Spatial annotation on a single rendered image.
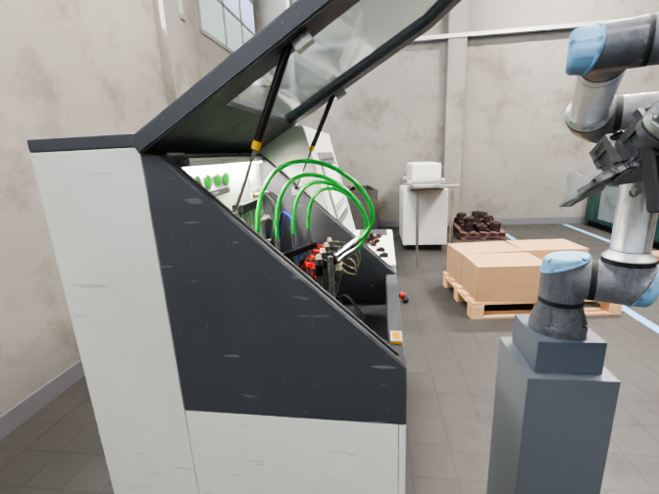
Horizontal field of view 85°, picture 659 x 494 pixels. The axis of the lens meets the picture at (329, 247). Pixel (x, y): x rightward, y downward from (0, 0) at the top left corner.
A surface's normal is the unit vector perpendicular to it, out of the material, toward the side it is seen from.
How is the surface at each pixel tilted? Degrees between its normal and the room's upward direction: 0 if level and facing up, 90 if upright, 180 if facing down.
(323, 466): 90
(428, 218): 90
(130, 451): 90
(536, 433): 90
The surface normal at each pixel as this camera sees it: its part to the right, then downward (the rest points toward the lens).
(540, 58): -0.12, 0.25
